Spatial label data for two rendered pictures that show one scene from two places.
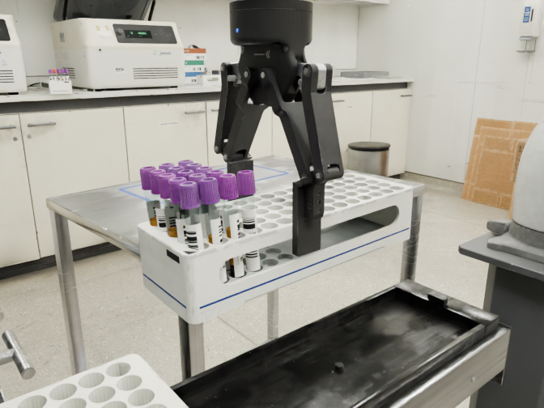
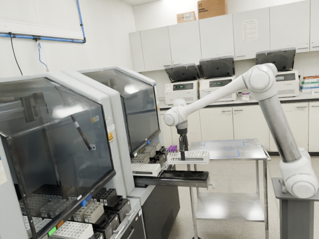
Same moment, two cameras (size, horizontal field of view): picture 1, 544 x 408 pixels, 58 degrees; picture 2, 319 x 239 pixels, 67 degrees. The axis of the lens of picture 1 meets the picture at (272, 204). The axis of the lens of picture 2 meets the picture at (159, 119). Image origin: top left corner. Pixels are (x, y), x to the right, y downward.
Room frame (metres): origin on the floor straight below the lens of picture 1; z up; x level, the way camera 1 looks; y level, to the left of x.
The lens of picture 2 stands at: (-0.50, -1.35, 1.57)
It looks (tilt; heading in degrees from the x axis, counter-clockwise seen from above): 13 degrees down; 60
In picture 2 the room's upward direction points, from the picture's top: 7 degrees counter-clockwise
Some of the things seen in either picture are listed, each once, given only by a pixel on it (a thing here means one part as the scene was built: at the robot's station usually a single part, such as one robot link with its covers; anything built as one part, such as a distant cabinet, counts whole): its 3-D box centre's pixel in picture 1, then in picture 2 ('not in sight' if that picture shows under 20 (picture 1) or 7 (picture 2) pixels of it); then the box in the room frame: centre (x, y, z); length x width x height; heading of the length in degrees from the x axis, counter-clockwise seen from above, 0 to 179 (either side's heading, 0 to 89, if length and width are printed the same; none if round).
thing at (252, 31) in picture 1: (270, 54); (182, 133); (0.47, 0.00, 1.07); 0.08 x 0.07 x 0.09; 39
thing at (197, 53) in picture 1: (186, 52); (313, 78); (3.41, 0.57, 1.10); 0.24 x 0.13 x 0.10; 128
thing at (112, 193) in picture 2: not in sight; (110, 197); (-0.14, -0.06, 0.85); 0.12 x 0.02 x 0.06; 39
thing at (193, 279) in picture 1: (289, 231); (188, 157); (0.48, -0.02, 0.89); 0.30 x 0.10 x 0.06; 129
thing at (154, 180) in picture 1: (165, 230); not in sight; (0.42, 0.10, 0.92); 0.02 x 0.02 x 0.11
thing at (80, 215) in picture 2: not in sight; (85, 212); (-0.30, -0.10, 0.85); 0.12 x 0.02 x 0.06; 39
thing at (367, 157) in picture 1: (367, 173); not in sight; (3.54, -0.72, 0.23); 0.38 x 0.31 x 0.46; 39
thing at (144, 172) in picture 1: (156, 224); not in sight; (0.43, 0.11, 0.92); 0.02 x 0.02 x 0.11
